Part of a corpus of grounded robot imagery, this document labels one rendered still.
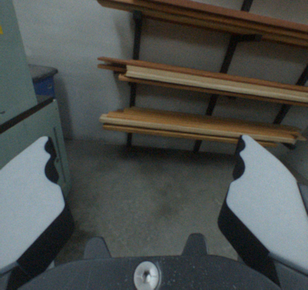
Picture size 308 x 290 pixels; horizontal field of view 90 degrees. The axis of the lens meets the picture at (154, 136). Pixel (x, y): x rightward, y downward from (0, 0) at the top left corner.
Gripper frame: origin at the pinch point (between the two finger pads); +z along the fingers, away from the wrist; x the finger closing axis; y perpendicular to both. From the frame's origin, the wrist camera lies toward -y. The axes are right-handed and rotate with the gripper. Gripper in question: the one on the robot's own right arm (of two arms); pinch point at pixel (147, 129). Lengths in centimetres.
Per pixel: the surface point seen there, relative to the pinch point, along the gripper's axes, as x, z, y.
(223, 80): 68, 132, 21
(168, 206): 19, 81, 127
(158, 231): 8, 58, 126
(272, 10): 123, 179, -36
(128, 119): -20, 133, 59
